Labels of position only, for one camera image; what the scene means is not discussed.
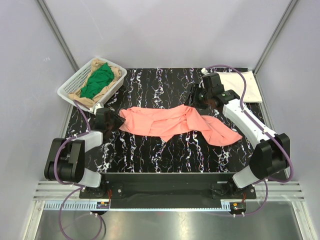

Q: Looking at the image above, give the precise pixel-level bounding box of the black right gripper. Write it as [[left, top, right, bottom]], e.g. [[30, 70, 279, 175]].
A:
[[183, 83, 212, 110]]

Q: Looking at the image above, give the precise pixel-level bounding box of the salmon pink t shirt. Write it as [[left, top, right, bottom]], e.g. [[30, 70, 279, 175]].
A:
[[119, 104, 242, 147]]

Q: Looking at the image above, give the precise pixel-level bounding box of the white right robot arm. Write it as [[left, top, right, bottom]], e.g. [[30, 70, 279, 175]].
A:
[[184, 73, 292, 199]]

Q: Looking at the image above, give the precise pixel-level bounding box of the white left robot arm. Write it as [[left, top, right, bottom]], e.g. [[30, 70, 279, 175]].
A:
[[44, 107, 126, 198]]

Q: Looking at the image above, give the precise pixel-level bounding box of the folded white t shirt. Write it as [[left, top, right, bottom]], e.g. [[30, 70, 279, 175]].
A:
[[217, 71, 263, 103]]

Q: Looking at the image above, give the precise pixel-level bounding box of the green t shirt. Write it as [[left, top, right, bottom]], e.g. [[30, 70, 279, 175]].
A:
[[80, 63, 115, 100]]

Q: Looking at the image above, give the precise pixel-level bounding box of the left controller board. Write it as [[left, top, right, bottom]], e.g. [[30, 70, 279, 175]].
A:
[[96, 201, 110, 209]]

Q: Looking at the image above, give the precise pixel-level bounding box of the controller board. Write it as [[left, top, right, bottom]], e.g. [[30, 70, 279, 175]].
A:
[[230, 202, 247, 211], [96, 201, 110, 209]]

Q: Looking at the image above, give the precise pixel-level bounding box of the right controller board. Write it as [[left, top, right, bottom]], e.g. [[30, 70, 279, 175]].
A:
[[230, 202, 247, 211]]

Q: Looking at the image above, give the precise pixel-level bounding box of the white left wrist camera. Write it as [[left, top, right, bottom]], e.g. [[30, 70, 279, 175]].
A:
[[89, 102, 104, 115]]

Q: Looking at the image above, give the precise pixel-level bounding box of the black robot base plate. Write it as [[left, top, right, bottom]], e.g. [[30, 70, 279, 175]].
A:
[[82, 173, 253, 199]]

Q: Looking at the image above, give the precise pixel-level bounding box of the aluminium frame rail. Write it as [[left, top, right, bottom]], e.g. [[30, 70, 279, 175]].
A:
[[33, 181, 305, 212]]

